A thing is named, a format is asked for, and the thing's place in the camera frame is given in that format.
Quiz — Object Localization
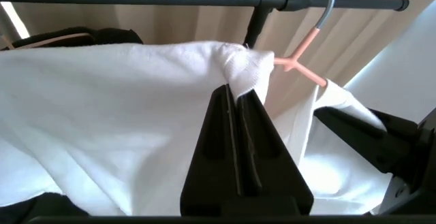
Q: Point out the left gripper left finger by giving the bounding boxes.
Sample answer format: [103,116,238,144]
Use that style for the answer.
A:
[179,84,242,217]

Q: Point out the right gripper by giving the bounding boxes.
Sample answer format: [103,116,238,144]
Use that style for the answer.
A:
[313,106,436,215]

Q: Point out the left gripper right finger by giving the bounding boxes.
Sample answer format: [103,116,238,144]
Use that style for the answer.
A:
[237,88,315,216]

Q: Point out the white garment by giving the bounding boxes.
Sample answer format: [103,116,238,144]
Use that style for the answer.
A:
[0,40,393,217]

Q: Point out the pink clothes hanger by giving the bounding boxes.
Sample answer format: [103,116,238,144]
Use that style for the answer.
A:
[273,0,436,89]
[0,32,92,50]

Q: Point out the black shorts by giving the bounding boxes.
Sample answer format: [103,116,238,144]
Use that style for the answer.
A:
[0,26,144,218]

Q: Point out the beige curtain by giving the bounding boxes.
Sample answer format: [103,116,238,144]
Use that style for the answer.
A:
[0,0,436,116]

